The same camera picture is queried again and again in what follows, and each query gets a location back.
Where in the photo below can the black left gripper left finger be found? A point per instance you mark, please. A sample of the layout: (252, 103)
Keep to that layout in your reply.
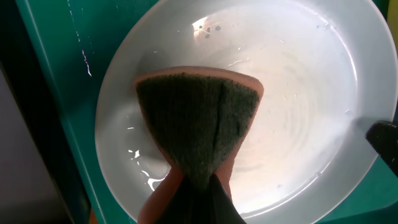
(182, 209)

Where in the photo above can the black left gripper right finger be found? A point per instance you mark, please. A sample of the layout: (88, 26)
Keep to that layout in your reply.
(215, 206)

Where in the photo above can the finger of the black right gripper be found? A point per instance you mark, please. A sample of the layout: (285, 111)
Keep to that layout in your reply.
(383, 137)

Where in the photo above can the light blue plate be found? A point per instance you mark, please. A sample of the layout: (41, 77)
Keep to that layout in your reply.
(329, 71)

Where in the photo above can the green orange sponge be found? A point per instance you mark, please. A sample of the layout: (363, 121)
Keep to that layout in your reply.
(198, 118)

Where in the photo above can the teal plastic tray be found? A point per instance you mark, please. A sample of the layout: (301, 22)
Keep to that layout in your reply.
(75, 42)

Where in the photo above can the black water tray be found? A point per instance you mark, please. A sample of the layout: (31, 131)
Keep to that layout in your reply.
(40, 182)

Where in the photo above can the yellow plate right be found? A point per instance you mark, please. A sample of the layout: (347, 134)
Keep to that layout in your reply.
(392, 20)

